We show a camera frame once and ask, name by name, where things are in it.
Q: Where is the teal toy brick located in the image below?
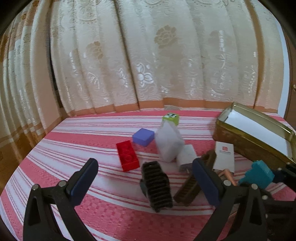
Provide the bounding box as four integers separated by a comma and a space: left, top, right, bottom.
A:
238, 160, 275, 189

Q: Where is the green toy brick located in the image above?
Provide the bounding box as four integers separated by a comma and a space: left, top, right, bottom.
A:
162, 113, 179, 126

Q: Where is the blue cube block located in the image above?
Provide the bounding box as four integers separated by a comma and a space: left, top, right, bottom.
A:
132, 128, 154, 147

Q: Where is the red toy brick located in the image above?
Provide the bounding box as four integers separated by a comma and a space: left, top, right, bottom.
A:
116, 141, 140, 172

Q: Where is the black scalp massager brush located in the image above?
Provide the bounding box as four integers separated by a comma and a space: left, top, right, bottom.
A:
139, 161, 173, 212

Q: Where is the gold metal tin box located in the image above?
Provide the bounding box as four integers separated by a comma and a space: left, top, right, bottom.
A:
213, 102, 295, 170

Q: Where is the cream floral curtain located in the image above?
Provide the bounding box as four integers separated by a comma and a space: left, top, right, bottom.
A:
1, 1, 284, 187

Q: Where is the clear dental floss box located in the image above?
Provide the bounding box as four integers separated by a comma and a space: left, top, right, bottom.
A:
154, 120, 185, 162

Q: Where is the white paper tin liner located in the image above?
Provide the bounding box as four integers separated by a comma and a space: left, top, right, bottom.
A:
225, 110, 292, 158

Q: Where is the white card box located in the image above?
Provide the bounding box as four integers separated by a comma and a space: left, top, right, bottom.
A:
213, 142, 235, 173

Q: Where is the pink striped tablecloth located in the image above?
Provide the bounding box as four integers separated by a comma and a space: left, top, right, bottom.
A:
1, 110, 214, 240

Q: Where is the wooden door with knob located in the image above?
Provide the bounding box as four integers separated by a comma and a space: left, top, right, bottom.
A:
283, 29, 296, 127

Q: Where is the white USB charger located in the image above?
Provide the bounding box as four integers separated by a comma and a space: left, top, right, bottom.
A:
176, 145, 198, 172

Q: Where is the brown wooden comb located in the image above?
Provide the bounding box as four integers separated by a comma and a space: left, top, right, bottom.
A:
174, 149, 216, 206

